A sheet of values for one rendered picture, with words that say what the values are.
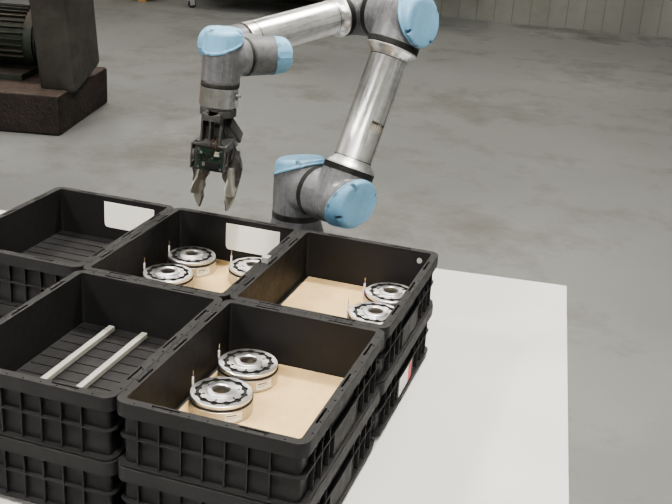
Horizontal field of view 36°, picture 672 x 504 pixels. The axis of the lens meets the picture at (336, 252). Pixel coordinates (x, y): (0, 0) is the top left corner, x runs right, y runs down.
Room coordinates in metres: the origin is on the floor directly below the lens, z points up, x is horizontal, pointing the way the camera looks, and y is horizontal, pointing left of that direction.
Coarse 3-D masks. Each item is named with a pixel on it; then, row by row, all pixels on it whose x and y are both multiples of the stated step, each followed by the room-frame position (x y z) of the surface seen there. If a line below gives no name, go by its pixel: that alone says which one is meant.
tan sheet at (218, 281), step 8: (216, 264) 2.05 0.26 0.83; (224, 264) 2.06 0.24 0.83; (216, 272) 2.01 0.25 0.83; (224, 272) 2.01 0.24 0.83; (200, 280) 1.96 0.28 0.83; (208, 280) 1.96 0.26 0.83; (216, 280) 1.97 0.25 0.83; (224, 280) 1.97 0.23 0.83; (200, 288) 1.92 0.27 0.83; (208, 288) 1.92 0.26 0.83; (216, 288) 1.92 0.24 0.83; (224, 288) 1.93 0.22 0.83
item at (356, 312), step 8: (360, 304) 1.82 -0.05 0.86; (368, 304) 1.83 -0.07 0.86; (376, 304) 1.83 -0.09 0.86; (384, 304) 1.83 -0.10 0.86; (352, 312) 1.78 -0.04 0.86; (360, 312) 1.78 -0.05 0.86; (360, 320) 1.75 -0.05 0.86; (368, 320) 1.76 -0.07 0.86; (376, 320) 1.76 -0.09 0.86; (384, 320) 1.76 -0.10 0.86
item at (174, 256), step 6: (186, 246) 2.07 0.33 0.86; (192, 246) 2.07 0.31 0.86; (174, 252) 2.03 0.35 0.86; (180, 252) 2.03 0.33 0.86; (204, 252) 2.04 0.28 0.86; (210, 252) 2.05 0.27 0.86; (168, 258) 2.00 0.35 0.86; (174, 258) 1.99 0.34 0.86; (180, 258) 2.00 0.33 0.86; (186, 258) 2.00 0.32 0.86; (198, 258) 2.00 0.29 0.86; (204, 258) 2.01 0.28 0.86; (210, 258) 2.01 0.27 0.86; (180, 264) 1.97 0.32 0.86; (186, 264) 1.97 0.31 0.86; (192, 264) 1.97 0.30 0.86; (198, 264) 1.98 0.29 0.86; (204, 264) 1.98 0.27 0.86
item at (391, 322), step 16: (352, 240) 2.00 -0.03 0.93; (368, 240) 2.00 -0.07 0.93; (432, 256) 1.93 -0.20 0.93; (256, 272) 1.79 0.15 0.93; (432, 272) 1.90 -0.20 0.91; (240, 288) 1.71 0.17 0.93; (416, 288) 1.77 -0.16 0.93; (272, 304) 1.65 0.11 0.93; (400, 304) 1.68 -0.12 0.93; (352, 320) 1.60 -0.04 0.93; (400, 320) 1.66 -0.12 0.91; (384, 336) 1.58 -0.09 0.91
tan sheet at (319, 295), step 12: (300, 288) 1.95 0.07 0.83; (312, 288) 1.96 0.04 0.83; (324, 288) 1.96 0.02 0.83; (336, 288) 1.97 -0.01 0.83; (348, 288) 1.97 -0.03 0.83; (360, 288) 1.97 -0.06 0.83; (288, 300) 1.89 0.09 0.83; (300, 300) 1.89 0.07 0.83; (312, 300) 1.90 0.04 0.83; (324, 300) 1.90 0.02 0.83; (336, 300) 1.90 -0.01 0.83; (360, 300) 1.91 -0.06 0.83; (324, 312) 1.84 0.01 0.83; (336, 312) 1.85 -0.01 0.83; (348, 312) 1.85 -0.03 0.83
